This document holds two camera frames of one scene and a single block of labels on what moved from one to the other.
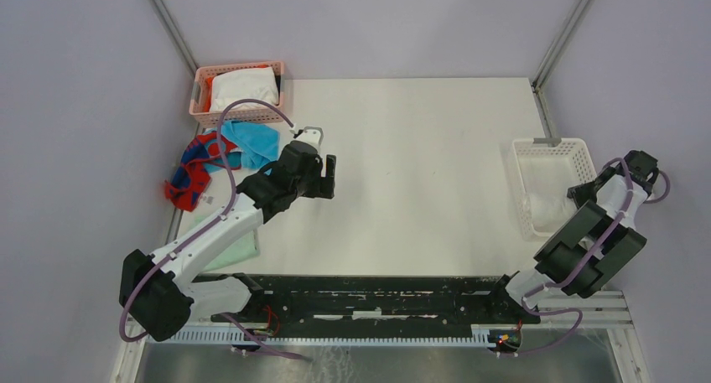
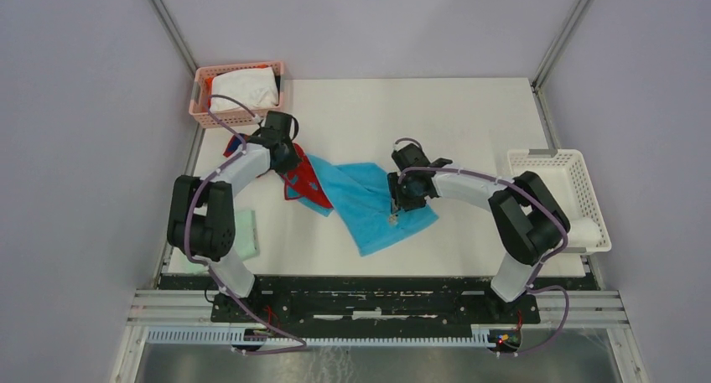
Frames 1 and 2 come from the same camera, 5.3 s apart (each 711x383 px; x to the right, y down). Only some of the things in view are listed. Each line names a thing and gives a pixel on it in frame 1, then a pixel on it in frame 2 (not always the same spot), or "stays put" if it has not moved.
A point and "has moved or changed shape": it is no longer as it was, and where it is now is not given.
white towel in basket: (258, 84) stays put
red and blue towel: (190, 183) has moved or changed shape
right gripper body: (583, 193) -> (404, 194)
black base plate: (339, 304) stays put
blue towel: (258, 143) has moved or changed shape
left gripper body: (310, 186) -> (290, 157)
